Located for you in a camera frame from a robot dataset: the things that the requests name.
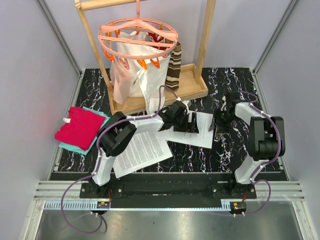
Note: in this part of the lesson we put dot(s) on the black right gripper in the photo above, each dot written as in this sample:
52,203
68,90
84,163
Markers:
216,121

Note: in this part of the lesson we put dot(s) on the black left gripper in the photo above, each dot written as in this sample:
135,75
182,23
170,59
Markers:
188,127

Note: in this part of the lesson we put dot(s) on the white signature form sheet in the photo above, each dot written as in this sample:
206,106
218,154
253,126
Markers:
203,139

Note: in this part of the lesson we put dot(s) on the white printed text sheet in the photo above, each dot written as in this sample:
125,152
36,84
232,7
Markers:
144,150

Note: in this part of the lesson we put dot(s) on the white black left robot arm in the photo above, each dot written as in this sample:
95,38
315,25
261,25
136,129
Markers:
117,133

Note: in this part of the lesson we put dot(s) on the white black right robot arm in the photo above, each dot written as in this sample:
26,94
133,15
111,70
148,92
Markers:
265,141

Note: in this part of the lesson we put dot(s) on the brown striped sock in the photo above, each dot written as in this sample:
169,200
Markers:
174,68

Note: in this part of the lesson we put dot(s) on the white hanging towel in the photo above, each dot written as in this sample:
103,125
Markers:
143,83

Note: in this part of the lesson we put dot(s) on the pink hanging cloth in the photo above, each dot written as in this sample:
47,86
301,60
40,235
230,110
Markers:
121,81

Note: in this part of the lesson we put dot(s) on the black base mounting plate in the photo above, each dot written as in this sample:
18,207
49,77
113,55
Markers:
168,190

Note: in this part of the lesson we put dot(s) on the red white patterned cloth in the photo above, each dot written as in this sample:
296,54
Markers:
153,37

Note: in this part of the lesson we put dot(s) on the pink round clip hanger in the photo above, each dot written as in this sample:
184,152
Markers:
108,35

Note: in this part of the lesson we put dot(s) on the red folded shirt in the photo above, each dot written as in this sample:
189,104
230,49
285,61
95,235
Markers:
81,128

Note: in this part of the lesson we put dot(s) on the teal folded cloth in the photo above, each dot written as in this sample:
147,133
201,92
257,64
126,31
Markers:
76,149

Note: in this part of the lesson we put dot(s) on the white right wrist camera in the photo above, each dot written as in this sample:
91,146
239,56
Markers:
224,103

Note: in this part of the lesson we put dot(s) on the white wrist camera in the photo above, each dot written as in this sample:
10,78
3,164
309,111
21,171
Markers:
187,103
224,103

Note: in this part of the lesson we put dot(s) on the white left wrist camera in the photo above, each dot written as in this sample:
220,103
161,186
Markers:
187,103

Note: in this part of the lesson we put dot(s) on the wooden drying rack frame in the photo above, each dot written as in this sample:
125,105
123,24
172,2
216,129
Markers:
191,86

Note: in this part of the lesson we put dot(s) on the aluminium frame rail left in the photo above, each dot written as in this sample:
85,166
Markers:
43,6

